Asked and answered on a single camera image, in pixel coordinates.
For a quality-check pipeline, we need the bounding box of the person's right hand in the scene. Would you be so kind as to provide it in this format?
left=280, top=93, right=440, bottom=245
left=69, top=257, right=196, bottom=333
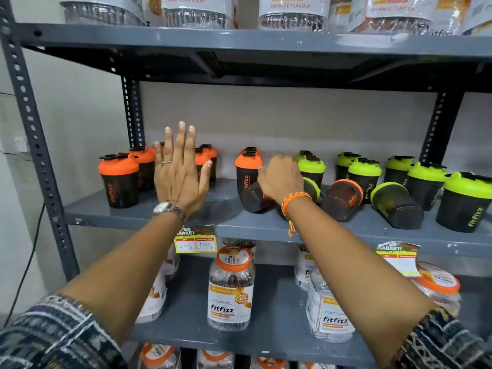
left=257, top=154, right=306, bottom=206

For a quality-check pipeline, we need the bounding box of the person's left hand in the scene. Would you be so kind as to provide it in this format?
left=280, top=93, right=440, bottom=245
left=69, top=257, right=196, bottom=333
left=154, top=121, right=213, bottom=218

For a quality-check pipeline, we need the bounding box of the black orange-print shaker bottle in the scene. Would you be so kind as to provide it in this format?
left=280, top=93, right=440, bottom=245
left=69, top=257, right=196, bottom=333
left=239, top=181, right=283, bottom=214

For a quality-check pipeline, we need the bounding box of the person's right forearm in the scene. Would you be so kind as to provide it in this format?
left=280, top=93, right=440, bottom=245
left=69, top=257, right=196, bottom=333
left=286, top=198, right=437, bottom=367

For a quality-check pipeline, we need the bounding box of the person's left forearm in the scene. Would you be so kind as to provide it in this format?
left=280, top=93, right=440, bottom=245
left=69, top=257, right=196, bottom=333
left=58, top=211, right=185, bottom=344

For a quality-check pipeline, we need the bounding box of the row of orange-lid shakers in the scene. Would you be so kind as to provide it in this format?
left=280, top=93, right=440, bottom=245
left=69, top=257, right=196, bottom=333
left=98, top=144, right=364, bottom=222

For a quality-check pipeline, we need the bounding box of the silver wristwatch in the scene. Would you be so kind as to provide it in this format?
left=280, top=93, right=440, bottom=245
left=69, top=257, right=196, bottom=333
left=152, top=202, right=187, bottom=222

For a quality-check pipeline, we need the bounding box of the yellow paper price tag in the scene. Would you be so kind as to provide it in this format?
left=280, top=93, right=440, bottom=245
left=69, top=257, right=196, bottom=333
left=376, top=241, right=421, bottom=277
left=174, top=226, right=218, bottom=254

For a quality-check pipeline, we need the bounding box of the white product pouch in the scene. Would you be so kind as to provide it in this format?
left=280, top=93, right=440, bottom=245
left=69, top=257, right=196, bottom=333
left=141, top=0, right=164, bottom=27
left=428, top=0, right=471, bottom=37
left=135, top=265, right=168, bottom=324
left=165, top=244, right=181, bottom=281
left=329, top=0, right=356, bottom=33
left=455, top=0, right=492, bottom=36

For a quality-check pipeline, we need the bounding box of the grey metal shelf rack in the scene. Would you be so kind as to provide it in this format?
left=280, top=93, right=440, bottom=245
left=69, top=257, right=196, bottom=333
left=0, top=0, right=492, bottom=369

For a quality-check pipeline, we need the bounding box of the row of green-lid shakers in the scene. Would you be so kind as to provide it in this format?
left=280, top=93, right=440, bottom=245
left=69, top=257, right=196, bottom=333
left=294, top=150, right=492, bottom=233

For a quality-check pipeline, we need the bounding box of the person's left patterned sleeve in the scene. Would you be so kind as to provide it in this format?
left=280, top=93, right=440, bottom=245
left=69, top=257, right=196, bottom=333
left=0, top=295, right=127, bottom=369

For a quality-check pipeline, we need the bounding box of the person's patterned sleeve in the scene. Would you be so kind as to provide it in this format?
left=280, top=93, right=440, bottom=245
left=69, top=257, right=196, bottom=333
left=388, top=308, right=492, bottom=369
left=0, top=295, right=127, bottom=369

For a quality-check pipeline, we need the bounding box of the person's right patterned sleeve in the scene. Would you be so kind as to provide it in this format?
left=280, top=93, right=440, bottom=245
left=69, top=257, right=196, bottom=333
left=388, top=308, right=492, bottom=369

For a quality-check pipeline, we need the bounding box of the orange thread bracelet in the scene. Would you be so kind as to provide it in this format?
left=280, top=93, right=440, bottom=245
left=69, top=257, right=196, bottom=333
left=281, top=192, right=313, bottom=238

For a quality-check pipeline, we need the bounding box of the black wall cable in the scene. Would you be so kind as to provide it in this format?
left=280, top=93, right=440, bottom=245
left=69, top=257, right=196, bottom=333
left=2, top=203, right=47, bottom=329

